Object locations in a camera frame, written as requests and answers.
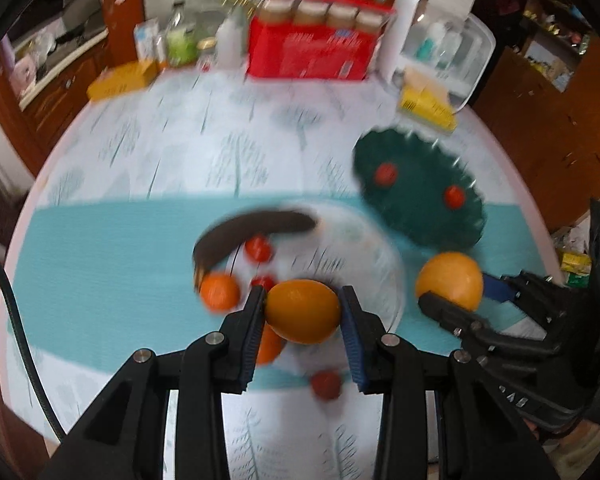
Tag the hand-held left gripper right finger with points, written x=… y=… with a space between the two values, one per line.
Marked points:
x=352 y=340

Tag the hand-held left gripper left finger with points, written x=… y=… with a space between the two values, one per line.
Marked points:
x=252 y=330

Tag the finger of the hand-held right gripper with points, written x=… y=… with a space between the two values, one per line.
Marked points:
x=450 y=315
x=500 y=290

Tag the small tangerine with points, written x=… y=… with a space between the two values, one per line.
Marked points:
x=220 y=292
x=270 y=347

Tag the large round orange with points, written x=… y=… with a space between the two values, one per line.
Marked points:
x=450 y=280

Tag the red cherry tomato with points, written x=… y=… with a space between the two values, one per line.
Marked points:
x=454 y=196
x=257 y=249
x=386 y=174
x=264 y=282
x=325 y=384

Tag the yellow-orange mango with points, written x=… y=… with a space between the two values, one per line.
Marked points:
x=302 y=317

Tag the white floral plate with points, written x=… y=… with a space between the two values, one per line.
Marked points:
x=360 y=260

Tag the dark overripe banana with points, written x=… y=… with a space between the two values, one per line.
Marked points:
x=250 y=225

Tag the dark green wavy plate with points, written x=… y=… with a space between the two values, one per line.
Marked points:
x=420 y=205

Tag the yellow green packet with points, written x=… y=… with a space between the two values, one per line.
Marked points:
x=575 y=263

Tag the tree print tablecloth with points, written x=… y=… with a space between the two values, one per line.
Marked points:
x=130 y=260

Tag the yellow tissue box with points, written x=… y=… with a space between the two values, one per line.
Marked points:
x=427 y=105

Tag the clear plastic storage box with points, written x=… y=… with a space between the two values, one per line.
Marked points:
x=455 y=50

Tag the white appliance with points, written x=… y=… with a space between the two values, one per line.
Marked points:
x=402 y=35

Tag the small glass jar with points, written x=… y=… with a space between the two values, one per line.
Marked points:
x=207 y=54

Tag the yellow flat box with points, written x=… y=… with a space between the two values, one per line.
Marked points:
x=125 y=80

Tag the white plastic bottle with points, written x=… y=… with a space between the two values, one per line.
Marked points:
x=230 y=42

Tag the red paper cup package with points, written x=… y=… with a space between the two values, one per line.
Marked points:
x=310 y=45

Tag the wooden sideboard cabinet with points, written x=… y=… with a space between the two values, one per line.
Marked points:
x=55 y=105

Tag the green label bottle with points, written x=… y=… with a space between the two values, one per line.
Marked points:
x=180 y=37

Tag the white blue carton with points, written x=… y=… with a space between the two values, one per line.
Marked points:
x=147 y=37

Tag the pink box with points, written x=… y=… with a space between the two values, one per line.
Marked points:
x=25 y=69

